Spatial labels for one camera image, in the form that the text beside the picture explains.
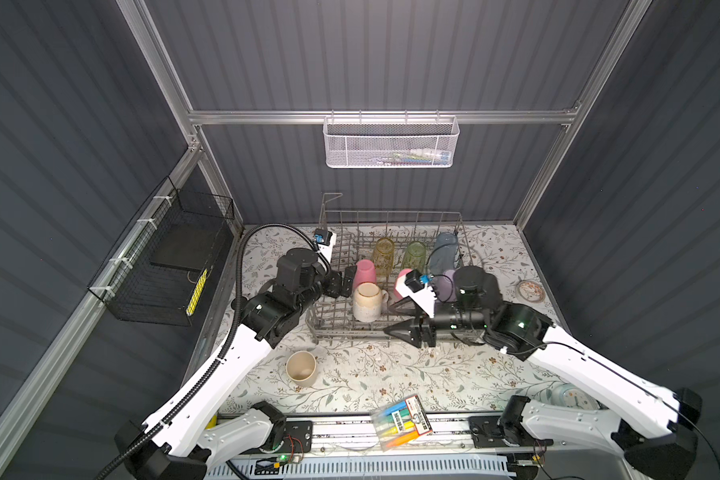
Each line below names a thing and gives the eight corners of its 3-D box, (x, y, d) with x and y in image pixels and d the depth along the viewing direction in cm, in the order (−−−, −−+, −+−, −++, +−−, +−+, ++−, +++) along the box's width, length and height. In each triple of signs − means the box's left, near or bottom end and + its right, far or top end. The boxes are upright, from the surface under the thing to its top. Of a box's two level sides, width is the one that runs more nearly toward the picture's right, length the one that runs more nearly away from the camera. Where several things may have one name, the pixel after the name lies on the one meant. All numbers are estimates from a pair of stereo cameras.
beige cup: (291, 391, 83) (283, 380, 75) (295, 364, 87) (288, 350, 79) (316, 391, 83) (310, 380, 75) (319, 364, 87) (314, 350, 79)
